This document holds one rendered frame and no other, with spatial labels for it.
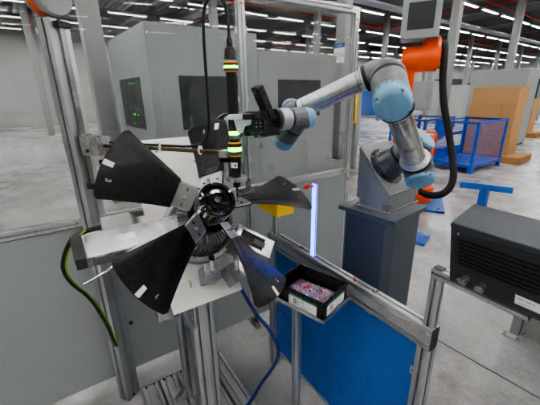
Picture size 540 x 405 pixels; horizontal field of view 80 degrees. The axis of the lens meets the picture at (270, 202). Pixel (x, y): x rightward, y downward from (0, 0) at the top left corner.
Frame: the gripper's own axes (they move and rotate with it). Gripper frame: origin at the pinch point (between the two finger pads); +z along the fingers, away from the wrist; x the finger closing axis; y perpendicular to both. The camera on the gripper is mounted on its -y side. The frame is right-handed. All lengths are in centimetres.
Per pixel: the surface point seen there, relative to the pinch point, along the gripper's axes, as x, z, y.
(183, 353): 31, 14, 111
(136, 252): -11.3, 33.0, 32.9
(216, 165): 7.0, 0.8, 17.0
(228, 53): -1.5, -1.7, -17.7
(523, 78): 299, -1020, -40
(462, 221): -59, -33, 23
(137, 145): 9.8, 25.0, 8.0
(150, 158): 7.3, 22.2, 12.1
